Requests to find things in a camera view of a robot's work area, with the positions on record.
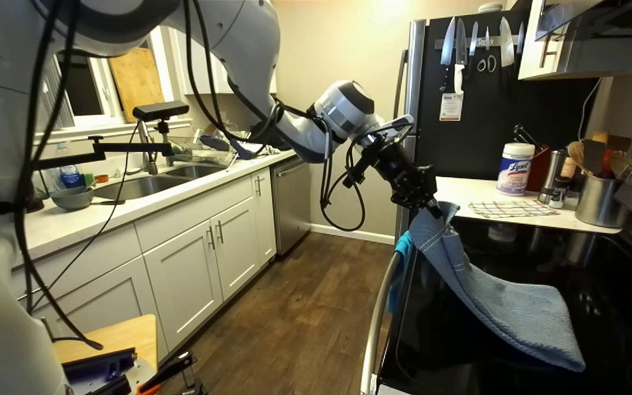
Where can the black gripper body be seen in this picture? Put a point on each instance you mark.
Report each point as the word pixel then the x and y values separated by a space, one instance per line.
pixel 382 148

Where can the light blue towel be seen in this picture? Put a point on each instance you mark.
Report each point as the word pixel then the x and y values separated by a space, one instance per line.
pixel 529 317

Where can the bright blue striped towel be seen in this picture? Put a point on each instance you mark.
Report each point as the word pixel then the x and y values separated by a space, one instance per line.
pixel 404 248

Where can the stainless steel electric stove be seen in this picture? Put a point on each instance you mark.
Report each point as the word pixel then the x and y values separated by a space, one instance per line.
pixel 434 345

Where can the white trivet mat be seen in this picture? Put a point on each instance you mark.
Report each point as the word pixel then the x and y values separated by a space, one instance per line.
pixel 511 208

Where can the disinfecting wipes canister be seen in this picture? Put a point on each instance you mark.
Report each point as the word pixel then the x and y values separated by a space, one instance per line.
pixel 515 167

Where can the black refrigerator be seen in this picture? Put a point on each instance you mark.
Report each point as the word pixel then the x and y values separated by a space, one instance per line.
pixel 464 121

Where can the stainless dishwasher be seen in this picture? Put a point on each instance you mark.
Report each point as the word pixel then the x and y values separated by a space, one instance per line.
pixel 290 183

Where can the knives on magnetic strip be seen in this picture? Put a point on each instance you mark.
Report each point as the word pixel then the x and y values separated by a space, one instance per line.
pixel 461 43

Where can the metal utensil crock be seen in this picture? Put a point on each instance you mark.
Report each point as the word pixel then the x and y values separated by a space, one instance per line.
pixel 598 202

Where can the white sink base cabinets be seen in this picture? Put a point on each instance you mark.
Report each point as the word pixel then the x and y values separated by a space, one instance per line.
pixel 178 263

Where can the wooden cutting board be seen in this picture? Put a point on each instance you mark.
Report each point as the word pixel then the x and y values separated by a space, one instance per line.
pixel 137 79

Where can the kitchen sink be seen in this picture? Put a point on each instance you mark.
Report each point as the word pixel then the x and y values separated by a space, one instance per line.
pixel 148 185

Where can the wooden stool with tools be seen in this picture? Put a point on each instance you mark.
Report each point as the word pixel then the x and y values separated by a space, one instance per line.
pixel 124 361

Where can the oven door handle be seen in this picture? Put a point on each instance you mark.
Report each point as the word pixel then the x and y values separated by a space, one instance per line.
pixel 372 355

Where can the black camera on stand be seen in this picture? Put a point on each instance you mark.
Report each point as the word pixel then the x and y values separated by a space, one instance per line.
pixel 162 112

